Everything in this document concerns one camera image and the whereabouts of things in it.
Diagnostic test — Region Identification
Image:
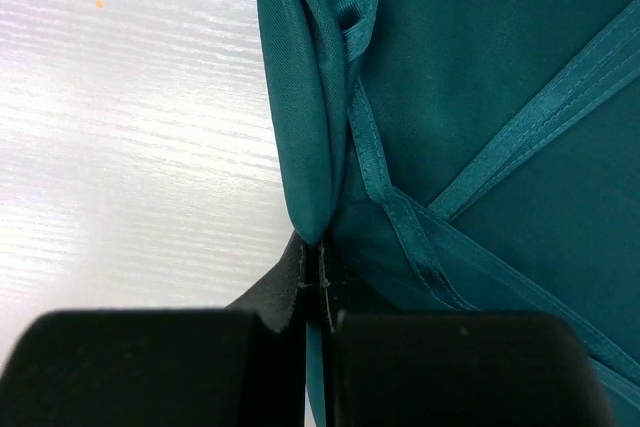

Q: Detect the teal satin napkin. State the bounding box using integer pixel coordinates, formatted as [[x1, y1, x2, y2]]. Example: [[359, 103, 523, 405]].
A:
[[257, 0, 639, 426]]

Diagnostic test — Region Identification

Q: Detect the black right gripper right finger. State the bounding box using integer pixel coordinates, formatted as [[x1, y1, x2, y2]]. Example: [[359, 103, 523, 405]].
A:
[[317, 239, 618, 426]]

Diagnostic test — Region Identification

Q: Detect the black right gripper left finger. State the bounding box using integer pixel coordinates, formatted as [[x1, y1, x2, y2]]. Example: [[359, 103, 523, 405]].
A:
[[1, 236, 306, 426]]

